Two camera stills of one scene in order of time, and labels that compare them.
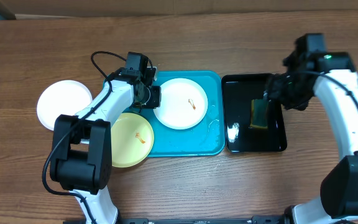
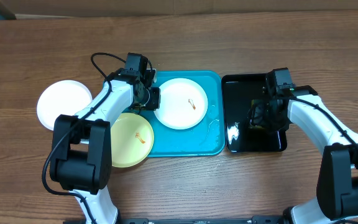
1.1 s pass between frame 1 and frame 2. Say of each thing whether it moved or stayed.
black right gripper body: moved
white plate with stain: stayed
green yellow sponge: stayed
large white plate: stayed
